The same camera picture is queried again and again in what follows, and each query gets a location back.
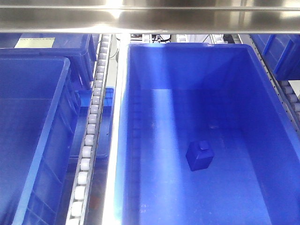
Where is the small blue plastic block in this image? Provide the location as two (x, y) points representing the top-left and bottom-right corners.
(186, 140), (214, 171)

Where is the steel shelf front beam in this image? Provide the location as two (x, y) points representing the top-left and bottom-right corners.
(0, 0), (300, 34)

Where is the white roller conveyor track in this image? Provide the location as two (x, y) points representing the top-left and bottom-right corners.
(65, 34), (112, 225)

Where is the right roller conveyor track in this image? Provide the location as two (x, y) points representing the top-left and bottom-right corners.
(248, 35), (300, 141)

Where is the large blue bin centre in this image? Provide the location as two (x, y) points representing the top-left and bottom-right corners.
(116, 43), (300, 225)

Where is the large blue bin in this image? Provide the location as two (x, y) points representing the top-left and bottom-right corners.
(116, 43), (300, 225)
(0, 56), (81, 225)

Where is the blue bin rear left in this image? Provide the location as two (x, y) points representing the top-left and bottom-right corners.
(0, 33), (97, 90)

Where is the large blue bin left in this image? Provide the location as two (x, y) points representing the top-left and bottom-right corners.
(0, 56), (81, 225)

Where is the blue bin rear right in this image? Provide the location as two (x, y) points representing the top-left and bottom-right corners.
(250, 34), (300, 81)

